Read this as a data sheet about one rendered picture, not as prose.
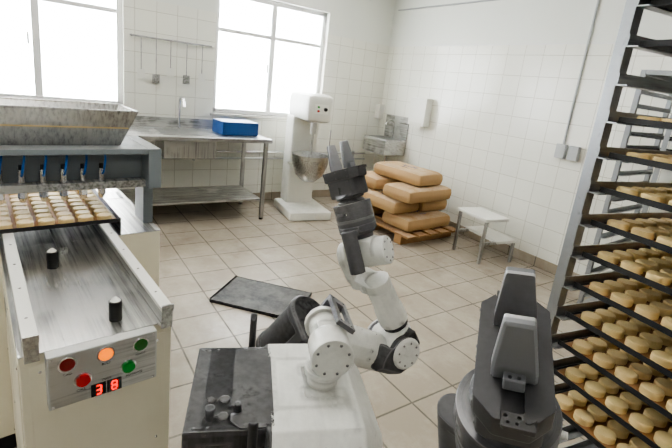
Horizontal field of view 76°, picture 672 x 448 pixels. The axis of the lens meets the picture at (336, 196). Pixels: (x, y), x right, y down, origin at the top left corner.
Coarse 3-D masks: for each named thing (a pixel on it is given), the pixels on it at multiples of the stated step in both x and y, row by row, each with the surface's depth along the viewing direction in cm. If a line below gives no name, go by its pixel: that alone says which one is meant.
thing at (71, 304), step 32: (32, 256) 143; (64, 256) 146; (96, 256) 149; (32, 288) 124; (64, 288) 126; (96, 288) 128; (128, 288) 130; (64, 320) 111; (96, 320) 112; (128, 320) 114; (160, 352) 117; (32, 384) 99; (160, 384) 120; (32, 416) 100; (64, 416) 105; (96, 416) 110; (128, 416) 116; (160, 416) 122
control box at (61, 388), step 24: (120, 336) 107; (144, 336) 110; (48, 360) 97; (96, 360) 103; (120, 360) 107; (144, 360) 111; (48, 384) 98; (72, 384) 101; (96, 384) 105; (120, 384) 109; (48, 408) 100
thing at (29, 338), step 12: (12, 240) 139; (12, 252) 131; (12, 264) 124; (12, 276) 118; (12, 288) 112; (24, 288) 112; (24, 300) 107; (24, 312) 102; (24, 324) 98; (24, 336) 94; (36, 336) 93; (24, 348) 93; (36, 348) 94; (24, 360) 93; (36, 360) 95
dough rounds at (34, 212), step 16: (48, 192) 185; (0, 208) 160; (16, 208) 162; (32, 208) 169; (48, 208) 168; (64, 208) 167; (80, 208) 170; (96, 208) 172; (0, 224) 145; (16, 224) 149; (32, 224) 151; (48, 224) 153
